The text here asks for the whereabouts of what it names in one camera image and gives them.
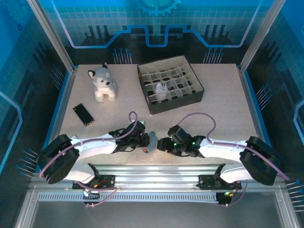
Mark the slanted aluminium frame post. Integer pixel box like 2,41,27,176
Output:
238,0,287,73
26,0,78,73

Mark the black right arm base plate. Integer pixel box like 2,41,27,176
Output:
198,174,242,190

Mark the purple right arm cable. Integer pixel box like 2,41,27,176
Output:
177,112,290,208

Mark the aluminium table side rail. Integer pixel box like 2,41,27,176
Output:
39,67,78,173
238,67,275,173

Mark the slotted grey cable duct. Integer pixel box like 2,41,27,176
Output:
37,192,220,203

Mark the black rectangular metal plate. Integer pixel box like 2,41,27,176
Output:
72,103,95,127

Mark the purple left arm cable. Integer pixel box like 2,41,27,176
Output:
39,111,143,208

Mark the white sock with black stripes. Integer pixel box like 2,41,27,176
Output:
154,82,171,102

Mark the grey sock with orange cuff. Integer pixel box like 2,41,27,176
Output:
142,131,159,154

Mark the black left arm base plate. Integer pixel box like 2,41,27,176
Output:
72,174,116,190

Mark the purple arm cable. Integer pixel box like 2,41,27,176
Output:
177,112,290,208
39,111,143,208

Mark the wide aluminium frame rail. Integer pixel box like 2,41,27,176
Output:
28,163,285,193

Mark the small LED circuit board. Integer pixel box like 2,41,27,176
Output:
216,190,235,205
83,187,100,199

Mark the aluminium lower frame rail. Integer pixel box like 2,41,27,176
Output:
275,190,300,228
14,190,38,228

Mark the black divided organizer box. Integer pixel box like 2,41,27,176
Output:
137,55,205,115

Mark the grey white husky plush toy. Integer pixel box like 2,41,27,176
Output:
87,62,118,103

